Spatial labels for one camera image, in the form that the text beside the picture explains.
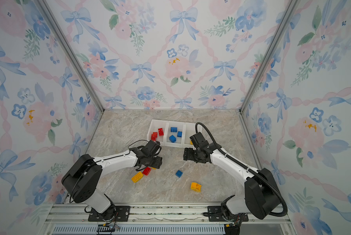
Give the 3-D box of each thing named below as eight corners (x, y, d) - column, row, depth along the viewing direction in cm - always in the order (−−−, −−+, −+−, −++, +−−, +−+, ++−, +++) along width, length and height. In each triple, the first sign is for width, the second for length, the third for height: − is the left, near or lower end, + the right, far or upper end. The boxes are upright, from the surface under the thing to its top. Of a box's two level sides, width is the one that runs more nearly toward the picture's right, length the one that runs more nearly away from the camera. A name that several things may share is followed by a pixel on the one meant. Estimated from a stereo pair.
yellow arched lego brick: (189, 190, 84) (190, 187, 80) (190, 184, 86) (191, 181, 82) (200, 192, 83) (201, 190, 79) (201, 186, 85) (202, 184, 81)
